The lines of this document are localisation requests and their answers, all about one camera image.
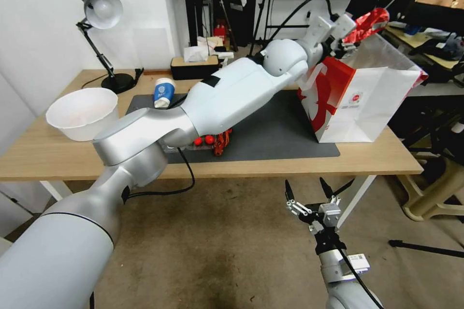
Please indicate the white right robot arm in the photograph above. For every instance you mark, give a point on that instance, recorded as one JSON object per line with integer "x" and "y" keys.
{"x": 340, "y": 280}

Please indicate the red toy crayfish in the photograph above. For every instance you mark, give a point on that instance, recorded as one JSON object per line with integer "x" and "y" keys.
{"x": 222, "y": 144}

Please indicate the black tripod leg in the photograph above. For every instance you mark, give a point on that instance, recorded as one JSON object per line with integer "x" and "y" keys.
{"x": 424, "y": 247}

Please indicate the white table leg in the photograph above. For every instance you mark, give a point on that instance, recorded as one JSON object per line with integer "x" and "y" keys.
{"x": 54, "y": 190}
{"x": 359, "y": 193}

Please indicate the translucent white plastic bowl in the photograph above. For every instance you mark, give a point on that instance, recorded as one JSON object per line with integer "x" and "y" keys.
{"x": 83, "y": 113}

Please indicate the dark grey desk mat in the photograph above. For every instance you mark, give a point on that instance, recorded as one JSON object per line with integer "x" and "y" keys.
{"x": 275, "y": 131}

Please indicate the black desk lamp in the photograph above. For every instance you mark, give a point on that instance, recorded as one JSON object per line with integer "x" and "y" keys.
{"x": 105, "y": 8}

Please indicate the black light stand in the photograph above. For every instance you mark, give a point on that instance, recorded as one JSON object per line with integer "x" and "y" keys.
{"x": 262, "y": 5}

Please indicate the black wooden-lid tissue box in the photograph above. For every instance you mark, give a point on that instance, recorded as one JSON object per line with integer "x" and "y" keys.
{"x": 194, "y": 68}

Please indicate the red cherry tomato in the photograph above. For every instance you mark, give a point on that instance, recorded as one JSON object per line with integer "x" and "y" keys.
{"x": 209, "y": 139}
{"x": 198, "y": 140}

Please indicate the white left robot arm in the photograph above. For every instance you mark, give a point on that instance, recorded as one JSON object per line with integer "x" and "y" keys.
{"x": 224, "y": 95}

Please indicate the white tissue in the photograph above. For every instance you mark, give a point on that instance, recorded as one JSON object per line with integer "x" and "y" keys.
{"x": 195, "y": 53}

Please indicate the beige plastic stool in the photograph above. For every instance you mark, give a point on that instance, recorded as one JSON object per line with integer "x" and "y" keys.
{"x": 435, "y": 193}

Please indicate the white red delivery bag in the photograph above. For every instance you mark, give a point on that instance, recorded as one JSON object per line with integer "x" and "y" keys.
{"x": 348, "y": 106}

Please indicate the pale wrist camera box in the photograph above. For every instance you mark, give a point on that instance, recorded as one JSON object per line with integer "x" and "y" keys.
{"x": 330, "y": 215}
{"x": 344, "y": 26}

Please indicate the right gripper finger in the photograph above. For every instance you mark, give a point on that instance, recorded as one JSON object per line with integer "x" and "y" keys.
{"x": 329, "y": 191}
{"x": 299, "y": 208}

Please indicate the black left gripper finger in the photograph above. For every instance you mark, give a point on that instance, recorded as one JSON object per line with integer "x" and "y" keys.
{"x": 350, "y": 47}

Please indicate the clear disposable takeout box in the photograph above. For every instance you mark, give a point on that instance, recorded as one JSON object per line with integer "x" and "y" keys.
{"x": 188, "y": 149}

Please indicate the blue white paper cup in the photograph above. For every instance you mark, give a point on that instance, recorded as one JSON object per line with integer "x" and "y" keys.
{"x": 164, "y": 92}

